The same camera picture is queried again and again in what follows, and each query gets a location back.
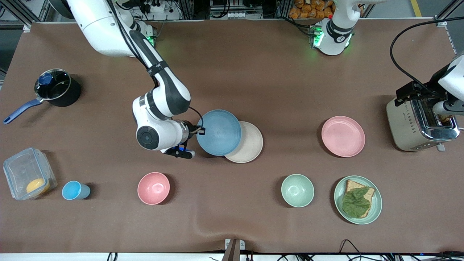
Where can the orange round food piece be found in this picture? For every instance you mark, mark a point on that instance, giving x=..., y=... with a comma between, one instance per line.
x=36, y=186

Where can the aluminium frame post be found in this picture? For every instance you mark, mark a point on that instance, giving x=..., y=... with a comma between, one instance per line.
x=449, y=9
x=21, y=11

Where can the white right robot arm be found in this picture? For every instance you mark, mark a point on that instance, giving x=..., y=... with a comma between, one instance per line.
x=163, y=90

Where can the beige plate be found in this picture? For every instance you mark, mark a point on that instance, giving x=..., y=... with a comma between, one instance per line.
x=252, y=145

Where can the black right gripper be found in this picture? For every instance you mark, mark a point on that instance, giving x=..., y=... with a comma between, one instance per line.
x=192, y=130

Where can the pink bowl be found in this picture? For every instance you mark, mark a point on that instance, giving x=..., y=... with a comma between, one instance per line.
x=153, y=188

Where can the green bowl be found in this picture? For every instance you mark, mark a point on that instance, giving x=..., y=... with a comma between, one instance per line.
x=297, y=190

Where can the blue plate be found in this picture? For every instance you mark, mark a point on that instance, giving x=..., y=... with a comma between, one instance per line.
x=219, y=132

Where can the brown table cover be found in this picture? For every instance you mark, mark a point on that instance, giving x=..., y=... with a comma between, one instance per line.
x=217, y=72

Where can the brown toast slice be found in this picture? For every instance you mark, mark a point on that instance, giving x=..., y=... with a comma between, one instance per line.
x=446, y=117

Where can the bread slice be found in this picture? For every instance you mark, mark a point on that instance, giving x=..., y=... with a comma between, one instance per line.
x=353, y=185

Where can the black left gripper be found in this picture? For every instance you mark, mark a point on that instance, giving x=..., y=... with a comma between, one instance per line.
x=430, y=91

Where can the beige chrome toaster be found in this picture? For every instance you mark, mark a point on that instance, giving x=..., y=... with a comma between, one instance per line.
x=406, y=123

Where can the pink plate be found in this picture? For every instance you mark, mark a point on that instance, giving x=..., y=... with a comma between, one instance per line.
x=343, y=136

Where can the metal camera mount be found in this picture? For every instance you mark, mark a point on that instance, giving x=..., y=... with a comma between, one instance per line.
x=232, y=250

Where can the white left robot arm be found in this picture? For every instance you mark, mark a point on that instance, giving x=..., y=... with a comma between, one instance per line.
x=333, y=40

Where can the glass lid blue knob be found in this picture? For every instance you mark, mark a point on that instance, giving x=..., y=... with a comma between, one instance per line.
x=54, y=85

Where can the green lettuce leaf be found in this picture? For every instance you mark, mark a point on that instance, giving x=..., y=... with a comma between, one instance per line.
x=355, y=203

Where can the white power strip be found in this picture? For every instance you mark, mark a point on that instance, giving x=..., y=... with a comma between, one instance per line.
x=157, y=7
x=236, y=15

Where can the green plate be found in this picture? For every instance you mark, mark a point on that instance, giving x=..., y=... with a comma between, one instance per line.
x=377, y=203

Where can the orange snack bag pile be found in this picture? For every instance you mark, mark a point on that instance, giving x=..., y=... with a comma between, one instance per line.
x=311, y=11

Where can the clear plastic container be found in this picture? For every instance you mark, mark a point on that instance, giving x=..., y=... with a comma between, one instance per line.
x=21, y=170

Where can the blue cup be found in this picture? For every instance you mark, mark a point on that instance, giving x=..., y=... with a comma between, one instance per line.
x=72, y=190

